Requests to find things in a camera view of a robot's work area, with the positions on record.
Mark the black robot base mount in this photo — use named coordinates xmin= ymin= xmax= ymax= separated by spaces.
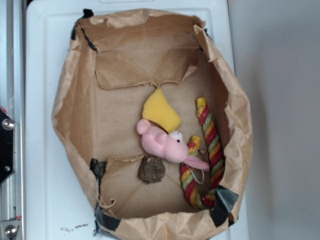
xmin=0 ymin=107 xmax=15 ymax=185

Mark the silver metal rail frame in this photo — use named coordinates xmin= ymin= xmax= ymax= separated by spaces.
xmin=0 ymin=0 xmax=26 ymax=240

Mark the yellow sponge piece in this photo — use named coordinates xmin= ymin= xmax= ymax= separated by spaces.
xmin=142 ymin=88 xmax=182 ymax=133

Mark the dark grey rock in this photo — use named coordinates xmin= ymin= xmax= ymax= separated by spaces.
xmin=137 ymin=155 xmax=166 ymax=184

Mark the pink plush bunny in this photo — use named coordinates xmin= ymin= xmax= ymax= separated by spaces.
xmin=136 ymin=118 xmax=210 ymax=172

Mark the brown paper bag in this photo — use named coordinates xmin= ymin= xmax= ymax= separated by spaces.
xmin=52 ymin=9 xmax=253 ymax=240

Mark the multicoloured twisted rope toy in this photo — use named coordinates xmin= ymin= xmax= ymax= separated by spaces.
xmin=180 ymin=97 xmax=225 ymax=210

